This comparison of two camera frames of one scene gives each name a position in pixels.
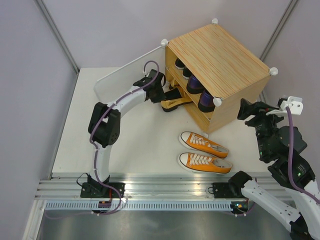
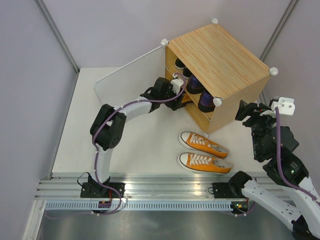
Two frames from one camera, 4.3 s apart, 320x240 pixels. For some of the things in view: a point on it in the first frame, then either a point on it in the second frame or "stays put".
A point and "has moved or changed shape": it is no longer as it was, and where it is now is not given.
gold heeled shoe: [170, 104] has moved or changed shape
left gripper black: [162, 96] → [174, 104]
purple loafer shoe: [194, 86] stays put
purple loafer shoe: [206, 103] stays put
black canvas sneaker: [186, 73] stays put
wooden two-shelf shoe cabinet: [226, 82] stays put
